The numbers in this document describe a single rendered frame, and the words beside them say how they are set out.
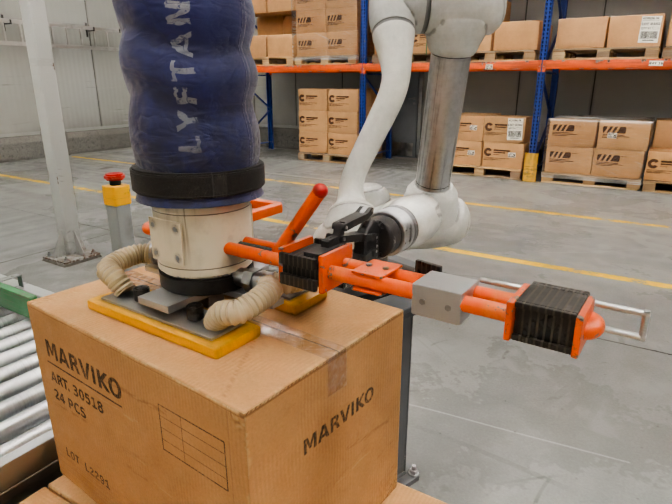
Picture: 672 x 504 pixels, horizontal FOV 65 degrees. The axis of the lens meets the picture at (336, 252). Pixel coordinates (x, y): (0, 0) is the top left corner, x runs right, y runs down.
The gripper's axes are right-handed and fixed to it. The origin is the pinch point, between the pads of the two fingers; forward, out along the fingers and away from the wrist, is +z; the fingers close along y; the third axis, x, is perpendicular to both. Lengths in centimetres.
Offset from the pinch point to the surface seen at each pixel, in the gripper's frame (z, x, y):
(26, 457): 21, 61, 48
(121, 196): -49, 116, 10
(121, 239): -47, 117, 26
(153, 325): 13.6, 24.6, 11.4
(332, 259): 2.0, -2.9, -1.8
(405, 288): 3.9, -15.7, -0.5
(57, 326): 18, 45, 15
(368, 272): 3.3, -9.7, -1.4
